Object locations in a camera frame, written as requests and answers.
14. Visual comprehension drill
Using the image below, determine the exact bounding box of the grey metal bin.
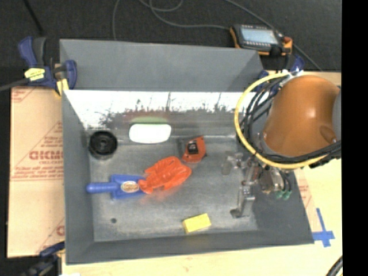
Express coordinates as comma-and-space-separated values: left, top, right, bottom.
59, 38, 315, 265

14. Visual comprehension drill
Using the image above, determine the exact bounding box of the black round ring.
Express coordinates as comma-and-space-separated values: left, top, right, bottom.
88, 130, 119, 158

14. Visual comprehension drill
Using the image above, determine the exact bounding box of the brown cardboard board red print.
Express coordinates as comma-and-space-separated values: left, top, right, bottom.
6, 85, 319, 259

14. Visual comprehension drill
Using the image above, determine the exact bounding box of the yellow sponge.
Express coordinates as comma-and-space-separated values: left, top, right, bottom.
182, 212, 213, 234

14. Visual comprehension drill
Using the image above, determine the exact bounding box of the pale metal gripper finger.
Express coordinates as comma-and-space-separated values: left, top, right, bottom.
229, 186, 257, 219
221, 153, 246, 176

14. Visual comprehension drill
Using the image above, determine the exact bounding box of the white oval pad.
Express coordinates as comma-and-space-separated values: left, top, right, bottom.
128, 117, 173, 144

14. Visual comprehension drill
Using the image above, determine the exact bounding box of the orange and black small box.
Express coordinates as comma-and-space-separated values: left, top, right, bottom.
181, 135, 208, 164

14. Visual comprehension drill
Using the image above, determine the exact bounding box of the blue handled scoop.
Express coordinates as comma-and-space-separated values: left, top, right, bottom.
86, 174, 146, 200

